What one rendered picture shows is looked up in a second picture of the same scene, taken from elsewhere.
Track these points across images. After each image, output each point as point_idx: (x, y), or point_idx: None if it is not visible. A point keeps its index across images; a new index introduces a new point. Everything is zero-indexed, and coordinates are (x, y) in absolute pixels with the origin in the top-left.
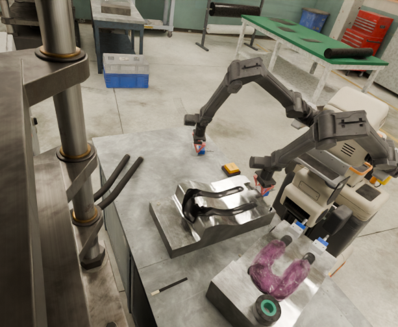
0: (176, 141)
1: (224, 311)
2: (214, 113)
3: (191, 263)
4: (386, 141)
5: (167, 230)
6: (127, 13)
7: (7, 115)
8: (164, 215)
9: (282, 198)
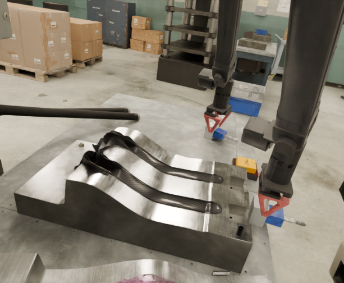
0: (201, 121)
1: None
2: (228, 56)
3: (30, 237)
4: None
5: (46, 170)
6: (261, 48)
7: None
8: (69, 157)
9: (333, 265)
